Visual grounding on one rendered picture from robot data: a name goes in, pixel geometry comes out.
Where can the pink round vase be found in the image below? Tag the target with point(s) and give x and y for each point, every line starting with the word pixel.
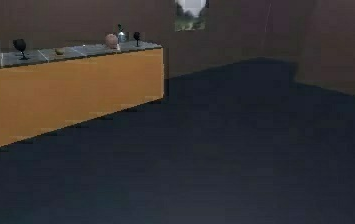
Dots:
pixel 111 41

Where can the orange kitchen counter grey top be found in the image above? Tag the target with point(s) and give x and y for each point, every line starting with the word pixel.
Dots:
pixel 71 90

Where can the small black goblet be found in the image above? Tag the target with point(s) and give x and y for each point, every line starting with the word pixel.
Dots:
pixel 137 36

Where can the silver bottle black top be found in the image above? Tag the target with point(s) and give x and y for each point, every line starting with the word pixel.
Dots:
pixel 121 36

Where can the framed landscape picture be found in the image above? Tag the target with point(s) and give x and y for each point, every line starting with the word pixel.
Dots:
pixel 191 15

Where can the small olive bowl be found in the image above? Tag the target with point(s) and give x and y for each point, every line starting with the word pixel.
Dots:
pixel 59 51

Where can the large black goblet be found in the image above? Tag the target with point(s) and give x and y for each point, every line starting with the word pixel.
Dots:
pixel 20 45

